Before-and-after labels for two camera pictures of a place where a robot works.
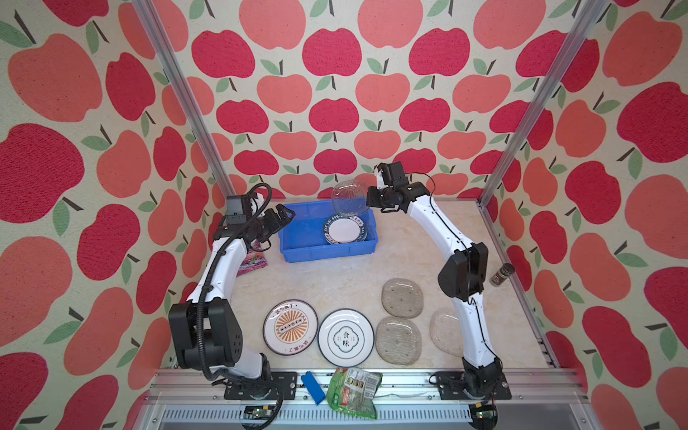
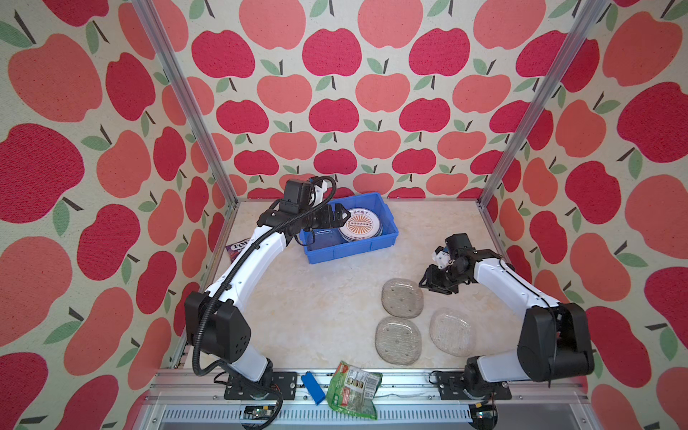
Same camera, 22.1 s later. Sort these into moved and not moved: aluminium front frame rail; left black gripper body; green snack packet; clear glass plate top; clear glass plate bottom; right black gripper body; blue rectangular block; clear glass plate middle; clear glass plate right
Moved: left black gripper body; clear glass plate top; right black gripper body
Not moved: clear glass plate bottom; blue rectangular block; aluminium front frame rail; clear glass plate right; clear glass plate middle; green snack packet
